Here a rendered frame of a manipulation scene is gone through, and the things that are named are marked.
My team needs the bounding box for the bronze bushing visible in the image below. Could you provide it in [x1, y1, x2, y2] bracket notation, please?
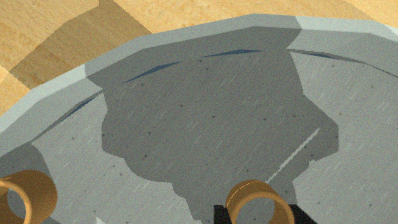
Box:
[0, 170, 58, 224]
[225, 180, 295, 224]

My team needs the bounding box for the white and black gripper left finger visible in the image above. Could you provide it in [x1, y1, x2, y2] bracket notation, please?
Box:
[214, 205, 232, 224]

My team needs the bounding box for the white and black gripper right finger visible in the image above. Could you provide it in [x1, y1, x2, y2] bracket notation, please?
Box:
[288, 204, 317, 224]

